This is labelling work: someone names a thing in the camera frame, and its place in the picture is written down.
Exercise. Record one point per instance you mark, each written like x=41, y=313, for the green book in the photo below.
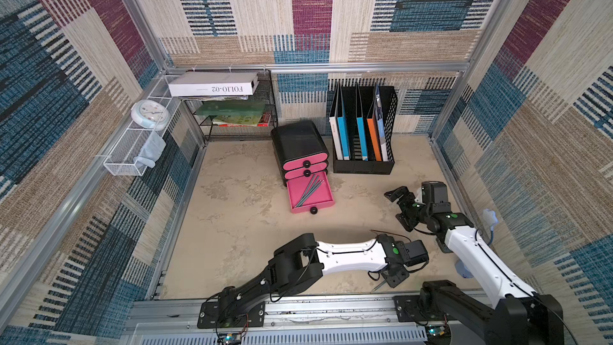
x=230, y=108

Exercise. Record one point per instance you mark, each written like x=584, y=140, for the white round clock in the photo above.
x=150, y=115

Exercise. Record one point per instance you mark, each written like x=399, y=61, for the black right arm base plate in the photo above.
x=408, y=309

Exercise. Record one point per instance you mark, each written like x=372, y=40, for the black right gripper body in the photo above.
x=406, y=206

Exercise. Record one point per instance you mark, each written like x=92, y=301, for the light blue cloth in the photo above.
x=150, y=152

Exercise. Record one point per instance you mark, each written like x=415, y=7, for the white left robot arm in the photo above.
x=299, y=264

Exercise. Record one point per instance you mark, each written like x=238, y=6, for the black drawer cabinet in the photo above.
x=299, y=139

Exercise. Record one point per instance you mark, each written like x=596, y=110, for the teal folder right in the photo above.
x=361, y=124

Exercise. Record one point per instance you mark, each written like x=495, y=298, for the orange folder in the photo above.
x=373, y=132

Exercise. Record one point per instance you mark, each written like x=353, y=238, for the green pencil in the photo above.
x=379, y=286
x=312, y=181
x=314, y=188
x=310, y=189

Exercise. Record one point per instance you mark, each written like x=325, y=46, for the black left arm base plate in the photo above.
x=211, y=316

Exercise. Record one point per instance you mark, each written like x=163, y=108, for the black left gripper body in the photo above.
x=395, y=280

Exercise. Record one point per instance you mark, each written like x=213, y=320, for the black mesh wire shelf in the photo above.
x=212, y=133

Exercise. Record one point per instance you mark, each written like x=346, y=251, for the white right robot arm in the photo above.
x=517, y=313

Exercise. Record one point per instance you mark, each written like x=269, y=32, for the white binder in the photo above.
x=334, y=126

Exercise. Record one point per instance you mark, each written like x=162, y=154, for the pink top drawer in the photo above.
x=305, y=162

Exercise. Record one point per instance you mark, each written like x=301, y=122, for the white folio box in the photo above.
x=204, y=84

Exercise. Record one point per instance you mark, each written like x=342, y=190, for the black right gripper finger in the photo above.
x=407, y=223
x=398, y=194

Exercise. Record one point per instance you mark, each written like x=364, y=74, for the white wire basket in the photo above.
x=119, y=161

